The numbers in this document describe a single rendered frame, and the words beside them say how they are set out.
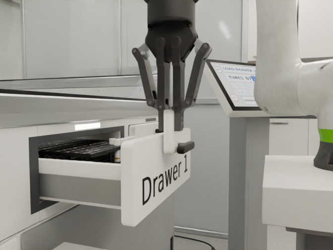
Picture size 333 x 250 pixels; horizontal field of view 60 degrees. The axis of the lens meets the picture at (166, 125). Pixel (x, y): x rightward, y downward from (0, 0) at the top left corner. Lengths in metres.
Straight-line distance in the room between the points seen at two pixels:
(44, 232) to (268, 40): 0.65
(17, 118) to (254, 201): 1.26
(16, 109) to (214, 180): 1.90
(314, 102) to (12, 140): 0.62
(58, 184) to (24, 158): 0.06
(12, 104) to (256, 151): 1.21
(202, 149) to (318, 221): 1.68
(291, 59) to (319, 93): 0.12
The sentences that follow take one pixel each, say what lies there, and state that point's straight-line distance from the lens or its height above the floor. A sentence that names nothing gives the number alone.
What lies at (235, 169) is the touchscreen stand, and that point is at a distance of 1.49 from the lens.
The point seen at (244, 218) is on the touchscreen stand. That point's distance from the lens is 1.51.
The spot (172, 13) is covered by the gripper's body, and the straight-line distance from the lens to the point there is 0.45.
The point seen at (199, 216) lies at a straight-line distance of 2.34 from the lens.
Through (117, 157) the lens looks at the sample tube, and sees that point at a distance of 0.55.
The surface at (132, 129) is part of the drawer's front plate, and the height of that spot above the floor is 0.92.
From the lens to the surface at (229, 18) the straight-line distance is 2.24.
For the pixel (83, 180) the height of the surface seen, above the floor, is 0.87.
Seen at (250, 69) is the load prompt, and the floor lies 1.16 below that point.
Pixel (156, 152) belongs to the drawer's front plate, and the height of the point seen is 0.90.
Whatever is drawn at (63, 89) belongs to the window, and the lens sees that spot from 0.54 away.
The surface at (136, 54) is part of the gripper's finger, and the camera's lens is 0.48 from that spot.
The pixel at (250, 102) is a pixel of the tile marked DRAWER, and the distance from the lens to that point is 1.31.
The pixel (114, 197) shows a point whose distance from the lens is 0.41.
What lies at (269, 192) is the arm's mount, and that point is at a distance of 0.56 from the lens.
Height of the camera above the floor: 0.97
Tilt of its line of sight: 3 degrees down
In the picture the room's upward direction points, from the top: straight up
